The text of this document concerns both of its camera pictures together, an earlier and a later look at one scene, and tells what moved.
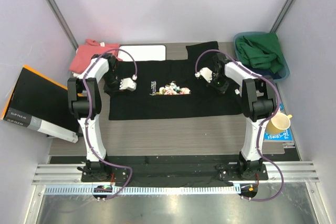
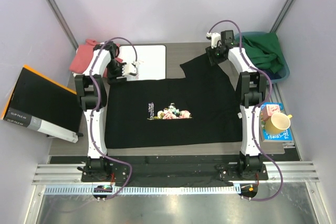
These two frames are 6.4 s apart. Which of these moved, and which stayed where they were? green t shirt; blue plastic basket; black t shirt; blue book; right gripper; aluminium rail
Moved: right gripper; black t shirt
Stayed: aluminium rail; green t shirt; blue plastic basket; blue book
